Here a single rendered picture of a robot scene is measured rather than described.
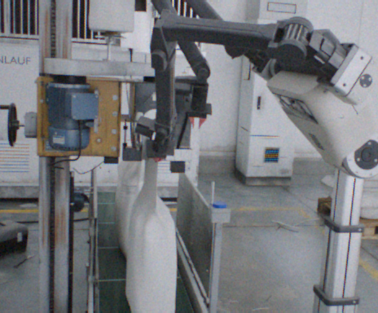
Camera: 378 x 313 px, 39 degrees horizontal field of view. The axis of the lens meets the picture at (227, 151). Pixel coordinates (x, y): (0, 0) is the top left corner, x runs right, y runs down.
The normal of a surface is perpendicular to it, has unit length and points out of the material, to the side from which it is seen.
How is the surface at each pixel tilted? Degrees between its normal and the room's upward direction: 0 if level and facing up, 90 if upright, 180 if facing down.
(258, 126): 90
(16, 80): 90
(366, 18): 90
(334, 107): 90
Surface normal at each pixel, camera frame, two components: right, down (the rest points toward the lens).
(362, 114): 0.52, 0.59
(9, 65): 0.24, 0.19
